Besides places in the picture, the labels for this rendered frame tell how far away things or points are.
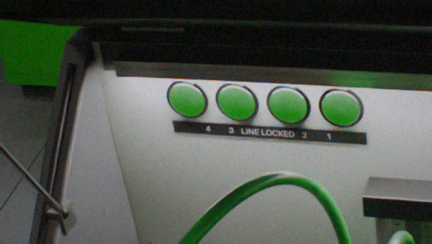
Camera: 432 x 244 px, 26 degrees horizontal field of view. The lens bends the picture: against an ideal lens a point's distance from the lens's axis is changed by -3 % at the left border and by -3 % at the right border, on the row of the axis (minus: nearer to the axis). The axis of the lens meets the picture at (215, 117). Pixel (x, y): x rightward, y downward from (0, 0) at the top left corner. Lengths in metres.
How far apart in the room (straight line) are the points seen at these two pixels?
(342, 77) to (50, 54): 3.05
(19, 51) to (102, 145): 2.92
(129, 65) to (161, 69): 0.04
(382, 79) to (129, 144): 0.35
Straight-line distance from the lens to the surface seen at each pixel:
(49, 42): 3.93
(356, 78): 0.97
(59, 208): 1.06
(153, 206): 1.20
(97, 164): 1.13
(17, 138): 3.91
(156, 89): 1.10
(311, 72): 0.98
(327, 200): 0.95
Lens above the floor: 1.91
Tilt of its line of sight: 31 degrees down
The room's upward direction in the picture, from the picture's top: 10 degrees counter-clockwise
